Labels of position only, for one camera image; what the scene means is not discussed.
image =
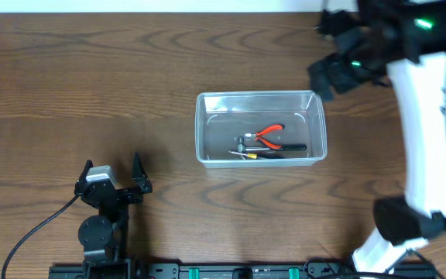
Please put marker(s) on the black yellow screwdriver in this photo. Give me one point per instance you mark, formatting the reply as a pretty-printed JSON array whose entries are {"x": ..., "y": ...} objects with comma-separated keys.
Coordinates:
[{"x": 257, "y": 156}]

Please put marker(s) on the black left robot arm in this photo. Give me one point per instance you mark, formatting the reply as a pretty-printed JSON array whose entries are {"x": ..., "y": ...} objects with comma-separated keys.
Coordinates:
[{"x": 104, "y": 236}]

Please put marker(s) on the red handled pliers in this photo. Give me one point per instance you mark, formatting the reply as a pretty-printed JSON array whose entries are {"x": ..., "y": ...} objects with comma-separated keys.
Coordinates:
[{"x": 259, "y": 137}]

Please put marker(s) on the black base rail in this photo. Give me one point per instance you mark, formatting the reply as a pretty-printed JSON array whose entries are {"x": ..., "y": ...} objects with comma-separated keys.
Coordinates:
[{"x": 310, "y": 270}]

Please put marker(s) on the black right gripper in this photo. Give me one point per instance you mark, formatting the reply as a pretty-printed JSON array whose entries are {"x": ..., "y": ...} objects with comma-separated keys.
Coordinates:
[{"x": 339, "y": 72}]

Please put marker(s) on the clear plastic storage container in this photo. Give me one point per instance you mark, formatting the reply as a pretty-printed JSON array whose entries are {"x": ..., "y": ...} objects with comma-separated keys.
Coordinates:
[{"x": 222, "y": 117}]

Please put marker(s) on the small hammer black handle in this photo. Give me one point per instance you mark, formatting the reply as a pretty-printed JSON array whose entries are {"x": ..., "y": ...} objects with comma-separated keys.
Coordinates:
[{"x": 243, "y": 148}]

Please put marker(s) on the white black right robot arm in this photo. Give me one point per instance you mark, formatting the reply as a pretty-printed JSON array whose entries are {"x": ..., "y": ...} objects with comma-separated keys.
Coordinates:
[{"x": 407, "y": 223}]

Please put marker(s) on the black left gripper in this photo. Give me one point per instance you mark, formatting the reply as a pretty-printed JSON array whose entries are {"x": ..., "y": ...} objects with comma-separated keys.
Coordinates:
[{"x": 120, "y": 194}]

